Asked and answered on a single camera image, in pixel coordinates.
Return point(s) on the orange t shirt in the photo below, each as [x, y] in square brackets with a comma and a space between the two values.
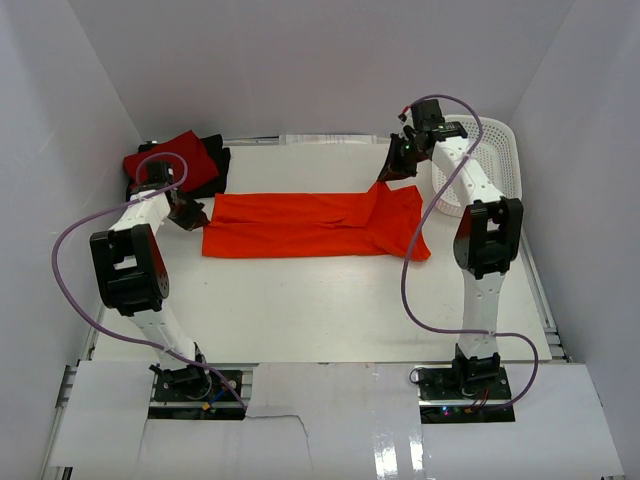
[380, 221]

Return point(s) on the folded red t shirt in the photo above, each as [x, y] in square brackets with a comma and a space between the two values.
[185, 155]

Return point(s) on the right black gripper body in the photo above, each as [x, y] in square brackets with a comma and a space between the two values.
[413, 141]

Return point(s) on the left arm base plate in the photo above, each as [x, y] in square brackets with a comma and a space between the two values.
[192, 394]

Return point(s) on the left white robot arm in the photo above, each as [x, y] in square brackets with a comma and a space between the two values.
[133, 279]

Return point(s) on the white label strip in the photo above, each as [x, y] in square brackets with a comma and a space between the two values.
[326, 139]

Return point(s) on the folded black t shirt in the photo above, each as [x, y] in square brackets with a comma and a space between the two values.
[217, 165]

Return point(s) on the white plastic basket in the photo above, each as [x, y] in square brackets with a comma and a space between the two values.
[497, 154]

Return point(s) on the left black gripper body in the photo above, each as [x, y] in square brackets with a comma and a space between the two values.
[177, 190]

